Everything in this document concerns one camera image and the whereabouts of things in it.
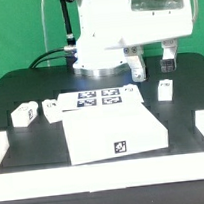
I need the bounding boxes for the white thin cable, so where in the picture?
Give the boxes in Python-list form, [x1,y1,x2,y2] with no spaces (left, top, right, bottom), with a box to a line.
[39,0,53,68]

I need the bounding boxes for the black cables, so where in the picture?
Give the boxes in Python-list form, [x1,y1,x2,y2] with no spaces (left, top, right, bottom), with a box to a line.
[26,46,79,69]

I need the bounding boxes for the white square tabletop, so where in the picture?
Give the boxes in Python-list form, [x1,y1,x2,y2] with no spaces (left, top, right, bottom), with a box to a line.
[62,102,169,165]

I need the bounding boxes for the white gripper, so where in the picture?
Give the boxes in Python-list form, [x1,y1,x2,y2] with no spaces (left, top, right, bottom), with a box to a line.
[98,0,200,86]

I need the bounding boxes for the white U-shaped obstacle fence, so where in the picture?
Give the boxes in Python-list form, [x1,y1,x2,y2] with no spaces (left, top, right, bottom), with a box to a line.
[0,110,204,201]

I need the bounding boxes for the white marker sheet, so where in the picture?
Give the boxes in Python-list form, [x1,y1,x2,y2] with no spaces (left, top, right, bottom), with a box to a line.
[57,86,144,111]

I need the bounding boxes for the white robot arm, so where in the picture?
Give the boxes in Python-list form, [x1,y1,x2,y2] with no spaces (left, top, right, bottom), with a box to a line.
[74,0,194,82]

